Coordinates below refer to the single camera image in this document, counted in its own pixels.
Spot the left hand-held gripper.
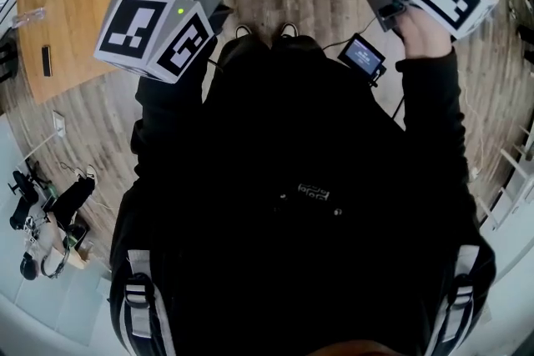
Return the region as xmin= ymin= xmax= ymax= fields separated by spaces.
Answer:
xmin=93 ymin=0 xmax=241 ymax=84

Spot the person's right forearm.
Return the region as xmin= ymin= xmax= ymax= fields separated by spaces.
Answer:
xmin=394 ymin=48 xmax=468 ymax=172

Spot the person's left forearm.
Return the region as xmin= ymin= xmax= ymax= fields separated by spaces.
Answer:
xmin=131 ymin=35 xmax=219 ymax=168

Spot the person's right hand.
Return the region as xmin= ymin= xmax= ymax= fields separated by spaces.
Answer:
xmin=394 ymin=6 xmax=454 ymax=59

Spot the wooden table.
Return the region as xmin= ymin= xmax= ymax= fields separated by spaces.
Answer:
xmin=15 ymin=0 xmax=148 ymax=106

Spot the black phone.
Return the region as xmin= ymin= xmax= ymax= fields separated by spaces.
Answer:
xmin=41 ymin=45 xmax=53 ymax=78

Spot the small black monitor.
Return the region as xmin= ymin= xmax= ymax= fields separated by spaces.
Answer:
xmin=336 ymin=33 xmax=388 ymax=79

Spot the clear plastic holder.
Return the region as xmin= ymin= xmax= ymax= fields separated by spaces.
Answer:
xmin=11 ymin=7 xmax=47 ymax=29

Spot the white power adapter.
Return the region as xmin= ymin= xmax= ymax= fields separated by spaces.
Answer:
xmin=52 ymin=110 xmax=68 ymax=139

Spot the person's black jacket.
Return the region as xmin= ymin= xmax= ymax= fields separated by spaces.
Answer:
xmin=108 ymin=33 xmax=497 ymax=356

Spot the white shelf unit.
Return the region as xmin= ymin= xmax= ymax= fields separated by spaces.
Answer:
xmin=475 ymin=124 xmax=534 ymax=276

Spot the grey backpack strap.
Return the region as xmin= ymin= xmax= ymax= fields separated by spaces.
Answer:
xmin=121 ymin=248 xmax=177 ymax=356
xmin=424 ymin=243 xmax=483 ymax=356

